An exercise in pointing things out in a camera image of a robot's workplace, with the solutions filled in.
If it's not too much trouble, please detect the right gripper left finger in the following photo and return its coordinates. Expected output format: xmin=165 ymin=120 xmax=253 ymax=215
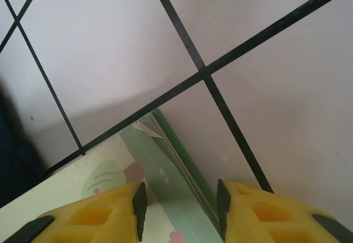
xmin=7 ymin=181 xmax=147 ymax=243

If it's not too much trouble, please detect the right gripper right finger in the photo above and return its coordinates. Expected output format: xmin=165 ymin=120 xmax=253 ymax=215
xmin=216 ymin=178 xmax=353 ymax=243

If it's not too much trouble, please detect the green cream notebook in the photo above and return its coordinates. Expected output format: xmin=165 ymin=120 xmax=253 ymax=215
xmin=0 ymin=108 xmax=224 ymax=243

